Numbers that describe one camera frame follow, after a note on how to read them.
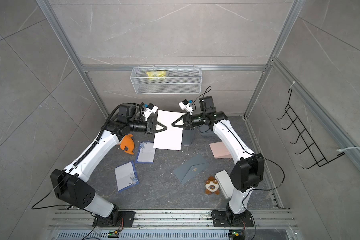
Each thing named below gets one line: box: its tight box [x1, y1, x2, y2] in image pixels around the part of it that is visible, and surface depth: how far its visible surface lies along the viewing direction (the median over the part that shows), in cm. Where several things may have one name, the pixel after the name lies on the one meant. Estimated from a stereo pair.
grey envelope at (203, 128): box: [197, 125, 211, 133], surface depth 69 cm
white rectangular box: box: [215, 170, 235, 200], surface depth 83 cm
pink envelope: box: [209, 141, 232, 159], surface depth 101 cm
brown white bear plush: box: [205, 176, 220, 195], surface depth 83 cm
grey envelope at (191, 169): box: [172, 153, 210, 185], surface depth 92 cm
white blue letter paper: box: [114, 160, 139, 193], surface depth 90 cm
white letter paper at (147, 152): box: [137, 142, 156, 162], surface depth 101 cm
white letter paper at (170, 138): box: [153, 109, 186, 151], surface depth 70 cm
